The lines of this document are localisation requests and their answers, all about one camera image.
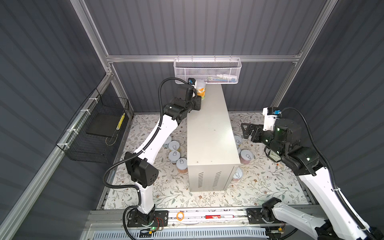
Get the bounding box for tubes in mesh basket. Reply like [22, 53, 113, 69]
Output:
[206, 74, 238, 84]

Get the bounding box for red white marker pen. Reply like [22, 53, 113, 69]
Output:
[205, 215, 235, 219]

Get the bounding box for green label food can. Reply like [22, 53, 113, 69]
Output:
[232, 167, 243, 183]

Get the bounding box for pink can right side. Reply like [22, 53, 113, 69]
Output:
[240, 149, 254, 165]

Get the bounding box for peach label food can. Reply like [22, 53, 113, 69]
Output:
[176, 158, 188, 174]

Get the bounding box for orange yellow label can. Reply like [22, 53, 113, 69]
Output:
[195, 80, 206, 100]

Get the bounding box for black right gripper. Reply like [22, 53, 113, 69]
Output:
[240, 121, 284, 159]

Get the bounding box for orange rubber band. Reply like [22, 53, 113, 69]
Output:
[176, 212, 185, 222]

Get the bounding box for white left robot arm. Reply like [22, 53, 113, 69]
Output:
[103, 77, 202, 226]

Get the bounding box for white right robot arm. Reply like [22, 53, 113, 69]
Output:
[241, 107, 384, 240]

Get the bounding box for silver top can left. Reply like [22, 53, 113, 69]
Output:
[168, 150, 181, 165]
[168, 141, 181, 152]
[163, 136, 172, 149]

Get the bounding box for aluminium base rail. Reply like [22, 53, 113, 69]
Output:
[87, 207, 283, 228]

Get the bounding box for black wire wall basket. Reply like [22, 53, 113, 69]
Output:
[57, 91, 132, 164]

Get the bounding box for white wire mesh basket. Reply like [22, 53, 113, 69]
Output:
[173, 57, 242, 82]

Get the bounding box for beige metal cabinet counter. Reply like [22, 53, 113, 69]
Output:
[187, 85, 241, 192]

